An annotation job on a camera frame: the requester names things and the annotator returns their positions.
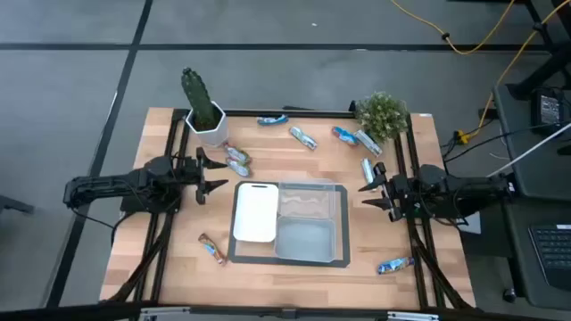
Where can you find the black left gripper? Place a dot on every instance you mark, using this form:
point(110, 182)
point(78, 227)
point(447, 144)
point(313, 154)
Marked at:
point(192, 171)

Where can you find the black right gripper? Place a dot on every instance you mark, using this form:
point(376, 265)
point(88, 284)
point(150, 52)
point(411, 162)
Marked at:
point(394, 191)

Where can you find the dark brown granola bar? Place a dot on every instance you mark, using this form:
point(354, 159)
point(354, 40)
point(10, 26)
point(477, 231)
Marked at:
point(212, 249)

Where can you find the blue yellow granola bar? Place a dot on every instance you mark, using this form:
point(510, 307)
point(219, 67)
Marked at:
point(395, 265)

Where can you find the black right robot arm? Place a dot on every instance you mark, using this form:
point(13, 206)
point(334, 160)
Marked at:
point(468, 189)

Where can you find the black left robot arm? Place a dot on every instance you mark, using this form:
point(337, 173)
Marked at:
point(102, 185)

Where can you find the red silver granola bar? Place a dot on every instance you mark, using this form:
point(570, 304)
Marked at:
point(239, 168)
point(236, 154)

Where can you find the blue red granola bar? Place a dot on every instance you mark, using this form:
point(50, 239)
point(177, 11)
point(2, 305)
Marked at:
point(344, 136)

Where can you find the silver green granola bar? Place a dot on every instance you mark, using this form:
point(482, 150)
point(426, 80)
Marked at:
point(303, 138)

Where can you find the white hexagonal plant pot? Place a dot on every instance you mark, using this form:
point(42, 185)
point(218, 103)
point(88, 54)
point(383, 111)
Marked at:
point(216, 134)

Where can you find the dark grey mat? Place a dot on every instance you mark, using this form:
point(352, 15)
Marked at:
point(343, 232)

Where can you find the white opaque plastic bin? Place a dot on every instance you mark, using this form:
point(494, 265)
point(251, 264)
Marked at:
point(255, 214)

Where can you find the translucent plastic bin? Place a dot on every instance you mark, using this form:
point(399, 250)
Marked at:
point(305, 241)
point(308, 200)

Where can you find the bushy green artificial plant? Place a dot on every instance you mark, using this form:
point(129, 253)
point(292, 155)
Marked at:
point(383, 117)

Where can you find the green cactus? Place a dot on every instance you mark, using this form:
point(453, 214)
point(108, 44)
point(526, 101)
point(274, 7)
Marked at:
point(198, 98)

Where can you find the white paper sheet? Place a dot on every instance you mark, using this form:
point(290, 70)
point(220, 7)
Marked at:
point(473, 225)

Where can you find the black bar with silver brackets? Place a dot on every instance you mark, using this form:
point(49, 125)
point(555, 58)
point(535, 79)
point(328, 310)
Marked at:
point(285, 314)

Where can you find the dark grey desk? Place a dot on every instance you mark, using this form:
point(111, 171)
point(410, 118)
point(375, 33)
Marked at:
point(517, 267)

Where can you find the white rod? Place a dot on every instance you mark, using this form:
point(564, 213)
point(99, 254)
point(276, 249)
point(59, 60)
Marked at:
point(531, 153)

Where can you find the black caster wheel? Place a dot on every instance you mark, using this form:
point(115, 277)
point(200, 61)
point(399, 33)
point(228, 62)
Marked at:
point(510, 296)

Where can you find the black laptop keyboard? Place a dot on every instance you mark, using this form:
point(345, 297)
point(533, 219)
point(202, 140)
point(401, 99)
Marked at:
point(555, 254)

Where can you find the black power adapter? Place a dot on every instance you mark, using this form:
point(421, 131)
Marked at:
point(548, 109)

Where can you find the dark chair leg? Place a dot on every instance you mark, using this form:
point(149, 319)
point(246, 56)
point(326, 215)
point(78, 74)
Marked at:
point(15, 204)

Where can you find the black table leg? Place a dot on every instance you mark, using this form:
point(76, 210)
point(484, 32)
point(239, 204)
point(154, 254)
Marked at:
point(544, 67)

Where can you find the black aluminium table frame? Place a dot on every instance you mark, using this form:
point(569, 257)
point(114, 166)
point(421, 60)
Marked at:
point(312, 113)

